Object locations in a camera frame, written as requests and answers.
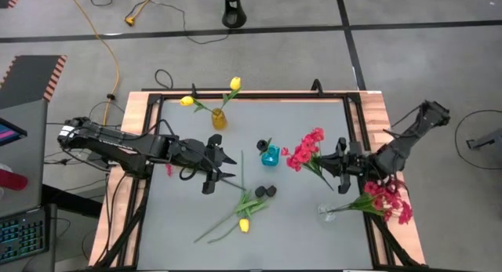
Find black cable loop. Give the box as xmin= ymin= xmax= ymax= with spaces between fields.
xmin=155 ymin=69 xmax=174 ymax=91
xmin=454 ymin=109 xmax=502 ymax=171

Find blue embossed glass vase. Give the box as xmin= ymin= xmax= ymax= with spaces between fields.
xmin=260 ymin=144 xmax=281 ymax=167

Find grey desk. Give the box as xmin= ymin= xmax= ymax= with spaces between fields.
xmin=0 ymin=99 xmax=50 ymax=218

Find grey stand leg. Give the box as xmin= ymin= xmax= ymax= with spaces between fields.
xmin=466 ymin=126 xmax=502 ymax=151

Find yellow ribbed glass vase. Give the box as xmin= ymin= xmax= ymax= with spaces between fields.
xmin=210 ymin=108 xmax=228 ymax=131

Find red cylinder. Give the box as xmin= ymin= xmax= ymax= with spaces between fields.
xmin=0 ymin=168 xmax=29 ymax=191

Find grey table mat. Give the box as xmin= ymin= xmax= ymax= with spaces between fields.
xmin=136 ymin=98 xmax=373 ymax=271

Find yellow cable with plug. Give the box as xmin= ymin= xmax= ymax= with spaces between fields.
xmin=124 ymin=0 xmax=158 ymax=27

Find black floor stand base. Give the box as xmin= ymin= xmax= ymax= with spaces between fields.
xmin=221 ymin=0 xmax=248 ymax=29

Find thin black floor cable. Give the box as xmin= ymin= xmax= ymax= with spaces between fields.
xmin=89 ymin=0 xmax=231 ymax=45

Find long yellow extension cable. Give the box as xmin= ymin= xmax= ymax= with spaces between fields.
xmin=64 ymin=0 xmax=121 ymax=126

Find small screen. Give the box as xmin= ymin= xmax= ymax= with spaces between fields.
xmin=0 ymin=117 xmax=28 ymax=147

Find clear glass vase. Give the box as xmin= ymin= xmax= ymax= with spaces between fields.
xmin=316 ymin=203 xmax=337 ymax=224

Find yellow artificial tulip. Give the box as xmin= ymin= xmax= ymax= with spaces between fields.
xmin=221 ymin=76 xmax=242 ymax=112
xmin=179 ymin=95 xmax=219 ymax=114
xmin=237 ymin=149 xmax=252 ymax=234

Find backlit keyboard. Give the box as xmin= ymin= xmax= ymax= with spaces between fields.
xmin=0 ymin=207 xmax=52 ymax=265

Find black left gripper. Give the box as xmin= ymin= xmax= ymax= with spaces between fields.
xmin=169 ymin=133 xmax=238 ymax=195

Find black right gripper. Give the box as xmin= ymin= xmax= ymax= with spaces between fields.
xmin=315 ymin=137 xmax=378 ymax=194

